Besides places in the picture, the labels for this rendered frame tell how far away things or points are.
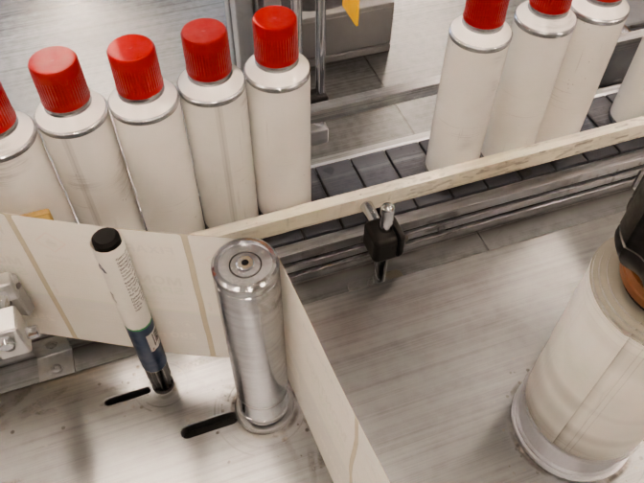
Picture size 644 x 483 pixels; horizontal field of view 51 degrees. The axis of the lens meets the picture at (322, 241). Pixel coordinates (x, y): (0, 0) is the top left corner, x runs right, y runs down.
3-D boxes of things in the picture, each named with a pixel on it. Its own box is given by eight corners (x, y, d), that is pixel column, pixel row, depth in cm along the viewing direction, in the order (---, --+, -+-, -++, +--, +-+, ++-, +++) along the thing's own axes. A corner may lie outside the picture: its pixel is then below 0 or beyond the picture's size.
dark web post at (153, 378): (154, 398, 52) (91, 251, 37) (149, 379, 53) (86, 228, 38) (176, 391, 52) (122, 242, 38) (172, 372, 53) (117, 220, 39)
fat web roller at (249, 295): (243, 443, 50) (214, 307, 35) (228, 390, 52) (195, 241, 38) (302, 424, 51) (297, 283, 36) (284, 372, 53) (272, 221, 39)
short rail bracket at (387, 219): (369, 303, 63) (379, 222, 54) (357, 279, 65) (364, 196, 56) (400, 294, 64) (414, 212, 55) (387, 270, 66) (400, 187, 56)
